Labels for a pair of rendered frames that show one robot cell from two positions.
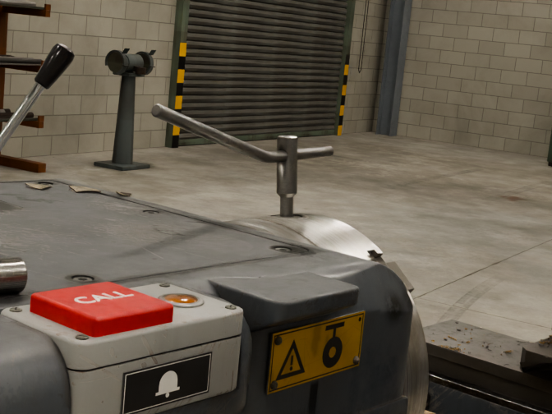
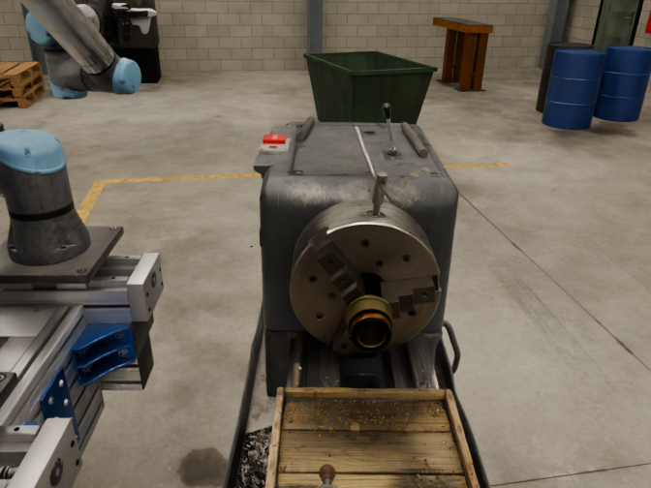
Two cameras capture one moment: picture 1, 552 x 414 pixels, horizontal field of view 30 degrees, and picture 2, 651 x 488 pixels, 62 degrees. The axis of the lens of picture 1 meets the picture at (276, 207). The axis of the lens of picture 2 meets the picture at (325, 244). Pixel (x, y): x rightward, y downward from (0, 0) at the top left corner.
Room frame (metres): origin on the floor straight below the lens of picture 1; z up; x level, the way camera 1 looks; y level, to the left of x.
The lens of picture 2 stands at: (1.79, -0.74, 1.67)
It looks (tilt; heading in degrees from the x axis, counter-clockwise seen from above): 26 degrees down; 140
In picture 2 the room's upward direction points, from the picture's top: 1 degrees clockwise
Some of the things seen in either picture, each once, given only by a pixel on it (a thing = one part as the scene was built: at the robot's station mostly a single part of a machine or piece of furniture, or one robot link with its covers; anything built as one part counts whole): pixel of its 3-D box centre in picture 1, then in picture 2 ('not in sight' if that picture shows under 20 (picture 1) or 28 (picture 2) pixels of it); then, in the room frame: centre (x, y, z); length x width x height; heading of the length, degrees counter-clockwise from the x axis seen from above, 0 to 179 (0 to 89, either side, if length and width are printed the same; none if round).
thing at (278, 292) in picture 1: (279, 301); (270, 165); (0.71, -0.01, 1.24); 0.09 x 0.08 x 0.03; 140
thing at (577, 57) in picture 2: not in sight; (573, 88); (-1.54, 6.02, 0.44); 0.59 x 0.59 x 0.88
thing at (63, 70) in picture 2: not in sight; (72, 73); (0.44, -0.36, 1.46); 0.11 x 0.08 x 0.11; 31
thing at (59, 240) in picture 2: not in sight; (46, 226); (0.68, -0.53, 1.21); 0.15 x 0.15 x 0.10
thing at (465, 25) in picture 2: not in sight; (457, 52); (-4.29, 7.26, 0.50); 1.61 x 0.44 x 1.00; 150
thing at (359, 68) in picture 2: not in sight; (363, 100); (-2.61, 3.49, 0.43); 1.34 x 0.94 x 0.85; 162
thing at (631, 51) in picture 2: not in sight; (622, 83); (-1.36, 6.95, 0.44); 0.59 x 0.59 x 0.88
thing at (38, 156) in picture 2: not in sight; (30, 168); (0.67, -0.54, 1.33); 0.13 x 0.12 x 0.14; 31
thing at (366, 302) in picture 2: not in sight; (369, 320); (1.18, -0.12, 1.08); 0.09 x 0.09 x 0.09; 51
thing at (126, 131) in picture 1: (126, 108); not in sight; (9.83, 1.51, 0.57); 0.47 x 0.37 x 1.14; 150
